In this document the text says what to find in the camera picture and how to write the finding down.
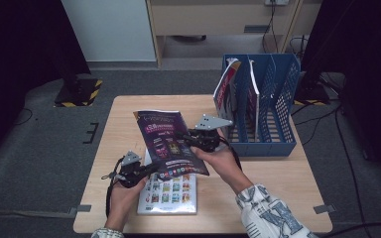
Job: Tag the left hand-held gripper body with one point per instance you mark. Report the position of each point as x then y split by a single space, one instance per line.
127 172

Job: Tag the white power strip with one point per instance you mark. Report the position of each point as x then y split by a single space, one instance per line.
277 2

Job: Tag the white cabinet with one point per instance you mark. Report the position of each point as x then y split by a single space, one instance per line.
112 29

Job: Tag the person's right hand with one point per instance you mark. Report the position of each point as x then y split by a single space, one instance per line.
221 162

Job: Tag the blue plastic file rack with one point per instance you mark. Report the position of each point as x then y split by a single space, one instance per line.
278 145

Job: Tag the light wooden desk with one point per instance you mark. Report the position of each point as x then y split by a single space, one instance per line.
211 20

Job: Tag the black magazine with red cards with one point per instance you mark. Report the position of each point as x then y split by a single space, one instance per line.
226 95

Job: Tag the black stand with striped base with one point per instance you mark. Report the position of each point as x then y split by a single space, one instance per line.
312 94
79 92

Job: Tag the thin purple magazine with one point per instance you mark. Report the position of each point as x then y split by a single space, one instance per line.
165 139
254 99

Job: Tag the thick white picture-grid magazine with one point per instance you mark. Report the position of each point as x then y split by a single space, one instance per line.
168 198

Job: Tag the person's left hand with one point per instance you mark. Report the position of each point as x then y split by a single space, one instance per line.
122 201

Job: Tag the dark curtain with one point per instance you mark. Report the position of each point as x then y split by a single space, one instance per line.
370 49
20 49

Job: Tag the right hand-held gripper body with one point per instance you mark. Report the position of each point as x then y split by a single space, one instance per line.
208 139

